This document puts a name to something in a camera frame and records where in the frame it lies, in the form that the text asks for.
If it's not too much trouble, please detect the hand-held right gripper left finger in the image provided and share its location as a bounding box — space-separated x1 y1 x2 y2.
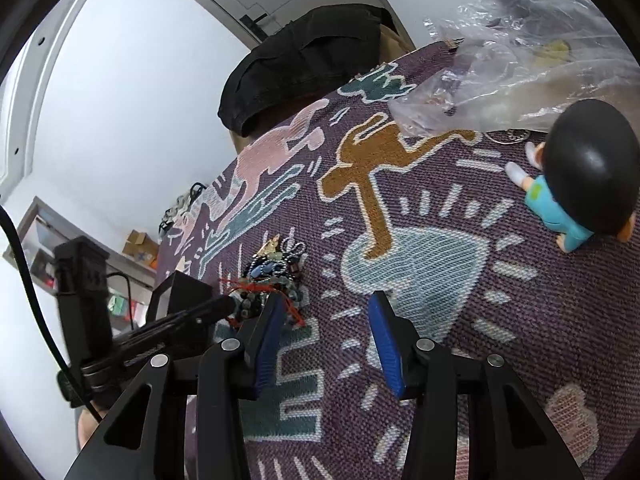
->
62 292 288 480

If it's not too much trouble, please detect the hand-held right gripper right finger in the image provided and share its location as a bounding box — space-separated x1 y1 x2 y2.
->
367 290 586 480

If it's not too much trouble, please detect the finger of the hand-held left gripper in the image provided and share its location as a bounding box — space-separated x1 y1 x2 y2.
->
130 295 237 360

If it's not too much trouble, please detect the black jewelry box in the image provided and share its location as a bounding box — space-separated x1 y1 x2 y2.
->
146 270 215 330

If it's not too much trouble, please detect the pile of jewelry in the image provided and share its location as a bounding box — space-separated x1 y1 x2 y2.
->
220 234 312 332

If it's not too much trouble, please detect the cardboard box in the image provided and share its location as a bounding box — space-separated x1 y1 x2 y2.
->
122 230 152 257

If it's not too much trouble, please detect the purple printed blanket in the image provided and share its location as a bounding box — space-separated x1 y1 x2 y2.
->
157 40 640 480

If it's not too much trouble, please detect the black-haired doll figure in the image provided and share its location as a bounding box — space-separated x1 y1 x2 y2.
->
505 100 640 252

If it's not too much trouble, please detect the clear plastic bag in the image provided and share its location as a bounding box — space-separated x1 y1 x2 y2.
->
390 0 640 137

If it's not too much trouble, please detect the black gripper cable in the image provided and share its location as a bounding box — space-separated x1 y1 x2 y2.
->
0 207 101 413

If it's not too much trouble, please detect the black door handle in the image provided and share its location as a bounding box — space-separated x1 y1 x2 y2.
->
239 12 275 44

